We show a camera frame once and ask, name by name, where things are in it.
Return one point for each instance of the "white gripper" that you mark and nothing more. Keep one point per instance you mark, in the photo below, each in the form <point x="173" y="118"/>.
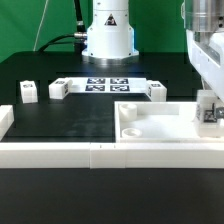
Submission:
<point x="208" y="60"/>

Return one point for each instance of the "white square tabletop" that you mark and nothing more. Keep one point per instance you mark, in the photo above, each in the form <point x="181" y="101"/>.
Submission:
<point x="158" y="122"/>

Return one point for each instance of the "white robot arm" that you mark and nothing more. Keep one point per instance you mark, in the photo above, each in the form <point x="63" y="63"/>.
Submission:
<point x="110" y="39"/>

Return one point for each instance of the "fiducial marker sheet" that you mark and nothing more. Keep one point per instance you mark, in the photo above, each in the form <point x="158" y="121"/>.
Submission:
<point x="108" y="85"/>

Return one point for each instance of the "white U-shaped obstacle fence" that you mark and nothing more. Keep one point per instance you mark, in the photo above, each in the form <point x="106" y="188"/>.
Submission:
<point x="105" y="155"/>

